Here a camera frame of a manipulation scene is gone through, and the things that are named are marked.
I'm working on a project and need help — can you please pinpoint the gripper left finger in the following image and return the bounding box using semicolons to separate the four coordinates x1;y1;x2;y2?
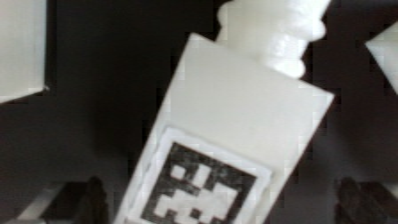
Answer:
17;175;111;224

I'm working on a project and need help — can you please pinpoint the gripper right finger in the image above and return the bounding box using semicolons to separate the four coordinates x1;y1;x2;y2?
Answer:
336;177;398;224

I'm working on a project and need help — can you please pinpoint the white leg tagged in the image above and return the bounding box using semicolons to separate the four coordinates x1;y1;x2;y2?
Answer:
113;0;335;224

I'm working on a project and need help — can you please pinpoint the white square tabletop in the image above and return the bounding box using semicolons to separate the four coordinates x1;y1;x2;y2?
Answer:
0;0;49;104

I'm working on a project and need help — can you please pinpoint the white leg behind tagged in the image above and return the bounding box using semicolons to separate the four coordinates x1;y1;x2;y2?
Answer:
367;30;398;94

